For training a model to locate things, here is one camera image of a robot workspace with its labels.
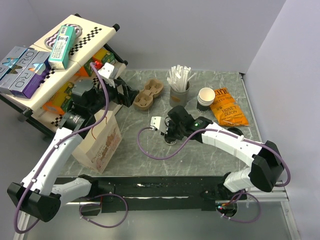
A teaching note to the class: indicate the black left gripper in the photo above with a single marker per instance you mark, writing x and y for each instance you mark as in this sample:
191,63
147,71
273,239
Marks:
129,94

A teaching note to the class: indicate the black paper coffee cup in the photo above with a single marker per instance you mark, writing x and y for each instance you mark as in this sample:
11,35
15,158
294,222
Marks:
170,140

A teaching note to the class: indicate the cream tiered display shelf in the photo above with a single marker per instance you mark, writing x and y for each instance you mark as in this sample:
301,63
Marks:
94,37

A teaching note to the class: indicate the orange green box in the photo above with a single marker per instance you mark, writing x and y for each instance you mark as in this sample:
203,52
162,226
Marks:
85,70
60,101
104,56

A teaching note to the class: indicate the teal product box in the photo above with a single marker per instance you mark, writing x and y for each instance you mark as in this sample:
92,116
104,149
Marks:
59,56

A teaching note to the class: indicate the stack of paper cups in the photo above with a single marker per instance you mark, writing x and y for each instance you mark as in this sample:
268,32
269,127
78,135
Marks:
205,98

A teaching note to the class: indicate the orange green box upper left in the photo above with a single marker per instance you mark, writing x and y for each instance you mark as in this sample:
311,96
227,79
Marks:
85,70

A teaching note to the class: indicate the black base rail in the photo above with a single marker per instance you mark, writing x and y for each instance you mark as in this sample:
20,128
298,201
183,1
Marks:
150,193

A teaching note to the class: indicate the grey straw holder cup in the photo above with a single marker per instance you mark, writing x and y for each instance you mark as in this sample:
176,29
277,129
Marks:
179,98

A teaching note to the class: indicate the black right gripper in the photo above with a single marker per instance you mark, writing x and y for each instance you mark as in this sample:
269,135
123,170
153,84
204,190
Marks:
170,123

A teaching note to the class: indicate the white wrapped straws bundle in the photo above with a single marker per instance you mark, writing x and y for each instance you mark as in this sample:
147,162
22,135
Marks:
178,77

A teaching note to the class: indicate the purple wavy pouch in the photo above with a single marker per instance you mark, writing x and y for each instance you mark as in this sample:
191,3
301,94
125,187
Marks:
50,41

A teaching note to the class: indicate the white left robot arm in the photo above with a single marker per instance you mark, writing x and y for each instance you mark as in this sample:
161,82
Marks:
37,194

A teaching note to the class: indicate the brown cardboard cup carrier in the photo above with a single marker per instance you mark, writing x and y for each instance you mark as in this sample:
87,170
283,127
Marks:
145,98

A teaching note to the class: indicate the silver R+O box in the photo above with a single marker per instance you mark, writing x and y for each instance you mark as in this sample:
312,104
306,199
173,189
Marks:
11,67

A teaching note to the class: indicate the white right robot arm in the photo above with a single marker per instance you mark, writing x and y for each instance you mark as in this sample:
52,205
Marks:
262,159

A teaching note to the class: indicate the orange potato chips bag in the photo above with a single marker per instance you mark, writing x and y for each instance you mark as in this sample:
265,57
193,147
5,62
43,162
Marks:
226,110

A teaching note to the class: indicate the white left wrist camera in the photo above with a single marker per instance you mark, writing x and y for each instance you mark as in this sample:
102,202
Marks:
108,73

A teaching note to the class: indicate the brown paper takeout bag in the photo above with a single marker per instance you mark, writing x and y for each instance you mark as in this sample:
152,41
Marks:
99,145

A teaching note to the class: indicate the orange green box upper right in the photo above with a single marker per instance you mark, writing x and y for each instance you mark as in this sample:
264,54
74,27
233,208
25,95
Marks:
104,56

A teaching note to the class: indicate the black plastic cup lid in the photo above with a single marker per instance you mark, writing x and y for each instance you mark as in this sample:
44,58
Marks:
235,130

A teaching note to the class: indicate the purple R+O box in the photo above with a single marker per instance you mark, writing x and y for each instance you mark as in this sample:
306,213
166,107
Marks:
32,76

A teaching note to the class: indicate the orange green box lower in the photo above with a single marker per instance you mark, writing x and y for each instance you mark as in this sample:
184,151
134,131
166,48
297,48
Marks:
60,101

